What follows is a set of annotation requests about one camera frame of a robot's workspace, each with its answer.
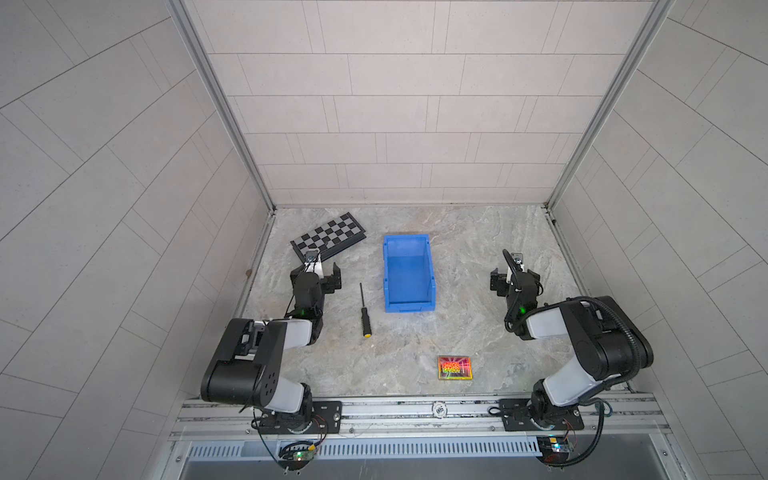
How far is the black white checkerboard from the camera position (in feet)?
3.33

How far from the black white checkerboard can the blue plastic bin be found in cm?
12

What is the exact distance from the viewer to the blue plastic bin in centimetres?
88

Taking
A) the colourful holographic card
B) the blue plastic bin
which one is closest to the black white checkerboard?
the blue plastic bin
